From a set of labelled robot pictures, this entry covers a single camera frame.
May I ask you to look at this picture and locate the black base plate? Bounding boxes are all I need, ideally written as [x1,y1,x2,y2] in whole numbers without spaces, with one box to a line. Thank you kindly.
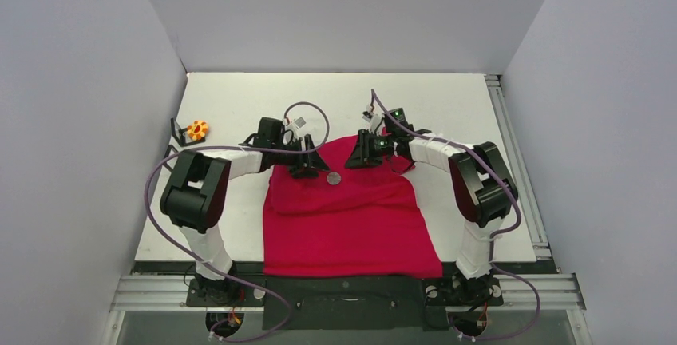
[185,263,504,334]

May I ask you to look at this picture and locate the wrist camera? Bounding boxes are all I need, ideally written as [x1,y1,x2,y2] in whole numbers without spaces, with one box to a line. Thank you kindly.
[287,117,307,136]
[362,111,383,133]

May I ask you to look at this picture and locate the red t-shirt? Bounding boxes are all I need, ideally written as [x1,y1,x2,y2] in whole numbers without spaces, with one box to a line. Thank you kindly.
[263,136,442,278]

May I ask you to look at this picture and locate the aluminium front rail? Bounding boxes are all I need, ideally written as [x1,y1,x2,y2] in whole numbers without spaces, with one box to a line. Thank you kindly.
[102,273,593,344]

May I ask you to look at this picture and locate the aluminium side rail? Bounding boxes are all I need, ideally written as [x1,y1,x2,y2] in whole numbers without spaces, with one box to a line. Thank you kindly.
[485,74,552,260]

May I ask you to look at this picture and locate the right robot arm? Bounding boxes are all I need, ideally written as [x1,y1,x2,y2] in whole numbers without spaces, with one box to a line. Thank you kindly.
[345,105,518,303]

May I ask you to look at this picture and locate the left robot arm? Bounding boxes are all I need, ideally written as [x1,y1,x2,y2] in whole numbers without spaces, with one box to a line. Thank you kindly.
[160,117,330,305]

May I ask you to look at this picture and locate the orange yellow pompom brooch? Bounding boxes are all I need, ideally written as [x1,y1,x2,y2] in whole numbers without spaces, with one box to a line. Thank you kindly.
[186,120,209,141]

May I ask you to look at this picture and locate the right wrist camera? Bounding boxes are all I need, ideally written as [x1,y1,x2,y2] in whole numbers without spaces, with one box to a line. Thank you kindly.
[362,111,383,133]

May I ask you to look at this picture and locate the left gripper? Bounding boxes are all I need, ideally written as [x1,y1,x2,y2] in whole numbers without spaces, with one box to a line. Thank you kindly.
[271,136,329,179]

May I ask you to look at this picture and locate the black frame stand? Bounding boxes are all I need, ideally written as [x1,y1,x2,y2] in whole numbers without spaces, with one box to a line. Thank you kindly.
[162,144,180,171]
[170,117,206,147]

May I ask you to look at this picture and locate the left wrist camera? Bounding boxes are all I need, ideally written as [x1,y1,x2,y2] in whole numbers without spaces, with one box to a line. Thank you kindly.
[287,117,307,136]

